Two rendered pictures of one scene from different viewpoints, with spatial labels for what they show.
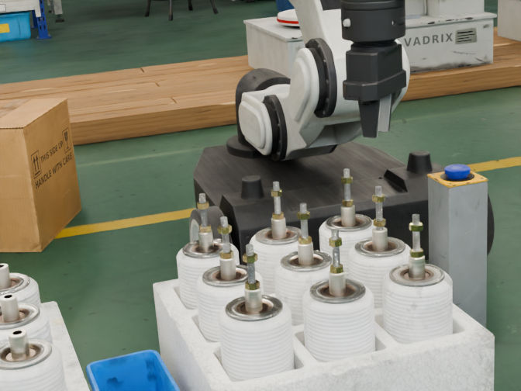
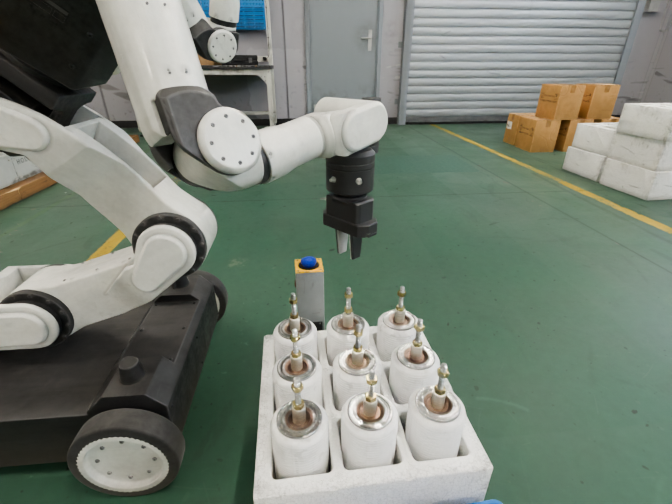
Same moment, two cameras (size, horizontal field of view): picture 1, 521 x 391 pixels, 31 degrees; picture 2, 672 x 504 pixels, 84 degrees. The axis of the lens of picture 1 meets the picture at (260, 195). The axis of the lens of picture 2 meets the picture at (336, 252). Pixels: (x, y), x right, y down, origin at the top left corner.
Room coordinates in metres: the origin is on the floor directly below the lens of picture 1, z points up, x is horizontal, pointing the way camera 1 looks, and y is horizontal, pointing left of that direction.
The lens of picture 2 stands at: (1.21, 0.49, 0.77)
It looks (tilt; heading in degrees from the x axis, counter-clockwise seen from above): 27 degrees down; 280
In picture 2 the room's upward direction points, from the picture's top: straight up
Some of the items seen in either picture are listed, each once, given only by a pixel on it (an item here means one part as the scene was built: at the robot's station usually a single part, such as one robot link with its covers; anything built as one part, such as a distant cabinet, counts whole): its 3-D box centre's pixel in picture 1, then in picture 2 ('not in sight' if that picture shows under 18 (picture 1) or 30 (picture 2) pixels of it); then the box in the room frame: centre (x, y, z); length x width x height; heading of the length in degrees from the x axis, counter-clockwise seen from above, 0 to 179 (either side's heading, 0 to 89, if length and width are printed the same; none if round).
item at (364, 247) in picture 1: (380, 247); (348, 324); (1.30, -0.17, 0.25); 0.08 x 0.08 x 0.01
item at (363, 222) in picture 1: (348, 223); (295, 328); (1.41, -0.14, 0.25); 0.08 x 0.08 x 0.01
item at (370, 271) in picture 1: (381, 303); (347, 355); (1.30, -0.17, 0.16); 0.10 x 0.10 x 0.18
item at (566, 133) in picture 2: not in sight; (568, 133); (-0.43, -3.72, 0.15); 0.30 x 0.24 x 0.30; 106
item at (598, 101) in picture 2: not in sight; (592, 100); (-0.60, -3.79, 0.45); 0.30 x 0.24 x 0.30; 103
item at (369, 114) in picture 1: (367, 116); (357, 244); (1.28, -0.16, 0.46); 0.03 x 0.02 x 0.06; 55
